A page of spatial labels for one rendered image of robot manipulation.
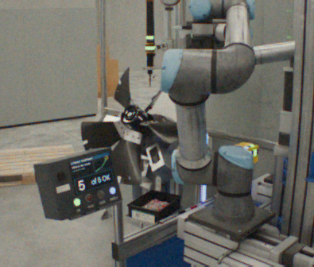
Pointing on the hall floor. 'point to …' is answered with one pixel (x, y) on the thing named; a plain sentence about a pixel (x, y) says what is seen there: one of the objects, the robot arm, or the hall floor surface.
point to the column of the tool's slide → (171, 23)
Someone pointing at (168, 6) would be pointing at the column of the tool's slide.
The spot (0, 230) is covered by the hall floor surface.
